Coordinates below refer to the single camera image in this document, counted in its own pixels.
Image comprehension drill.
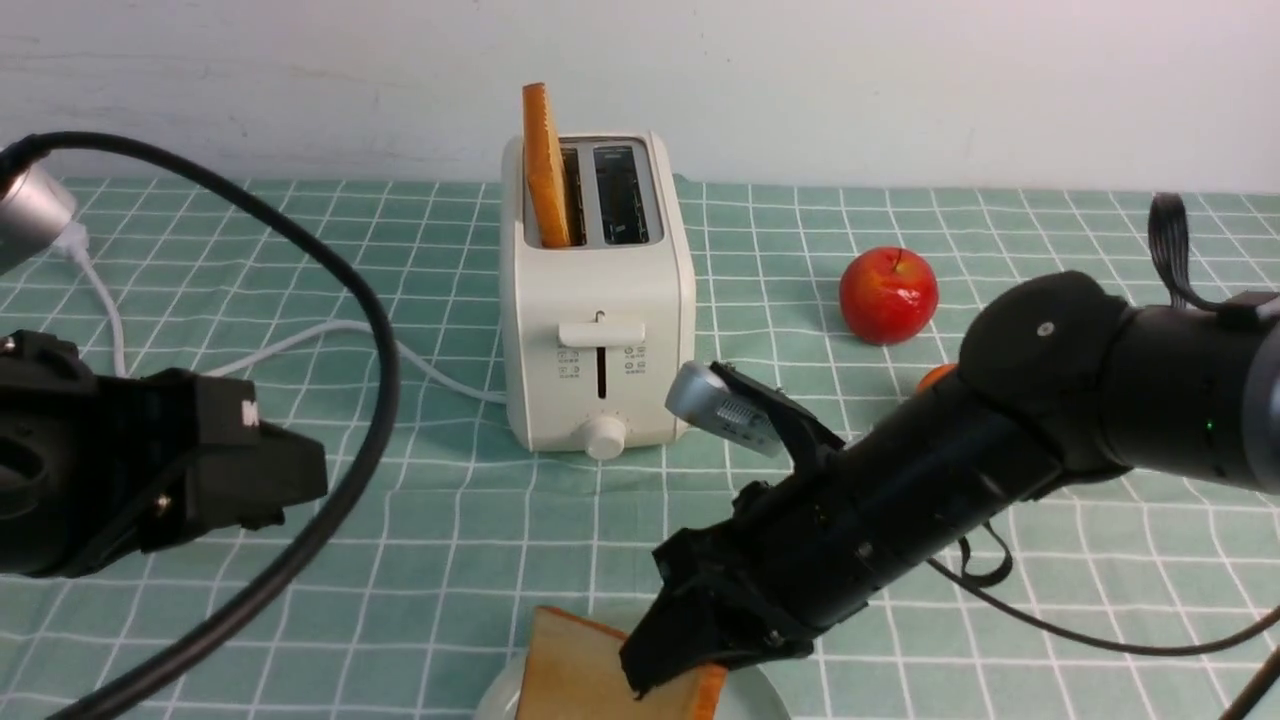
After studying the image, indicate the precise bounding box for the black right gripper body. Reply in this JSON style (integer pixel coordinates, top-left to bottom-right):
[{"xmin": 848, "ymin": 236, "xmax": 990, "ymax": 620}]
[{"xmin": 653, "ymin": 483, "xmax": 870, "ymax": 664}]

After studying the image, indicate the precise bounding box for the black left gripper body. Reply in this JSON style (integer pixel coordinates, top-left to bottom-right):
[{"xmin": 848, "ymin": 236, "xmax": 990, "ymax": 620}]
[{"xmin": 1, "ymin": 331, "xmax": 328, "ymax": 578}]

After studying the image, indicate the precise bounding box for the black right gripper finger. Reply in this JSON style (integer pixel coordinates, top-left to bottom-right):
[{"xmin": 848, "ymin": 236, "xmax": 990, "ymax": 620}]
[{"xmin": 620, "ymin": 585, "xmax": 771, "ymax": 698}]

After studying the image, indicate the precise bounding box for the toast slice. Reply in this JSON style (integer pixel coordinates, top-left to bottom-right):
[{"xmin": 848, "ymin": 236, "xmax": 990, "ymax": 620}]
[
  {"xmin": 515, "ymin": 606, "xmax": 727, "ymax": 719},
  {"xmin": 522, "ymin": 83, "xmax": 571, "ymax": 249}
]

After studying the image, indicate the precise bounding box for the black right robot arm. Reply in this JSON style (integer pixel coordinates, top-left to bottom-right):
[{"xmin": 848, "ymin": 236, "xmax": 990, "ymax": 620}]
[{"xmin": 620, "ymin": 272, "xmax": 1277, "ymax": 696}]

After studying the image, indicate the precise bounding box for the white two-slot toaster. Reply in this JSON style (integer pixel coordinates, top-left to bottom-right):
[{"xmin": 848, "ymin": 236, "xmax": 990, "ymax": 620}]
[{"xmin": 499, "ymin": 132, "xmax": 698, "ymax": 461}]

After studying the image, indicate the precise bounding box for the light green plate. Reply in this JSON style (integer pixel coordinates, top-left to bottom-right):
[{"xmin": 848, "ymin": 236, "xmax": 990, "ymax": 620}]
[{"xmin": 472, "ymin": 652, "xmax": 792, "ymax": 719}]

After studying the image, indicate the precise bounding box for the orange persimmon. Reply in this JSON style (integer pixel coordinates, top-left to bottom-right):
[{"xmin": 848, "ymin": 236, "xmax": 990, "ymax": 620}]
[{"xmin": 915, "ymin": 363, "xmax": 957, "ymax": 393}]

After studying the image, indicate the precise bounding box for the red apple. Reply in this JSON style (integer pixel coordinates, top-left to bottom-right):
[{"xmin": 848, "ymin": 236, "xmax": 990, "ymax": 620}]
[{"xmin": 838, "ymin": 246, "xmax": 940, "ymax": 346}]

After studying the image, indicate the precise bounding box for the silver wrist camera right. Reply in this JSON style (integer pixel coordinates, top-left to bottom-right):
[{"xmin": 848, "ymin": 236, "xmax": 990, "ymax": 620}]
[{"xmin": 666, "ymin": 361, "xmax": 847, "ymax": 471}]

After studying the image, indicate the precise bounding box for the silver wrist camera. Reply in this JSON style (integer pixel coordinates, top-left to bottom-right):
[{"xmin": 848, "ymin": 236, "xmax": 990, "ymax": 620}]
[
  {"xmin": 666, "ymin": 361, "xmax": 847, "ymax": 471},
  {"xmin": 1, "ymin": 164, "xmax": 78, "ymax": 274}
]

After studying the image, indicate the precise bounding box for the white power cable with plug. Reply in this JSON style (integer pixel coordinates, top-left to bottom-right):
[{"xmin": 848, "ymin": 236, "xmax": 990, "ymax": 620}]
[{"xmin": 50, "ymin": 220, "xmax": 511, "ymax": 406}]

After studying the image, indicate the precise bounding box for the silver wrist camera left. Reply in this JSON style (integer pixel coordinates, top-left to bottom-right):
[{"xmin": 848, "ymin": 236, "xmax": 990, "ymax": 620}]
[{"xmin": 1, "ymin": 164, "xmax": 78, "ymax": 274}]

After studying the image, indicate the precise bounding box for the black thick left cable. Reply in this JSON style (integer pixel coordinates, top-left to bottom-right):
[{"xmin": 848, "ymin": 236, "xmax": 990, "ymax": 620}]
[{"xmin": 0, "ymin": 131, "xmax": 402, "ymax": 720}]

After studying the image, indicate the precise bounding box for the black thin right cable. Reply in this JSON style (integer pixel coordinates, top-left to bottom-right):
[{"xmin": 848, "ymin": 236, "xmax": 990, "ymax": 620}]
[{"xmin": 925, "ymin": 192, "xmax": 1280, "ymax": 720}]

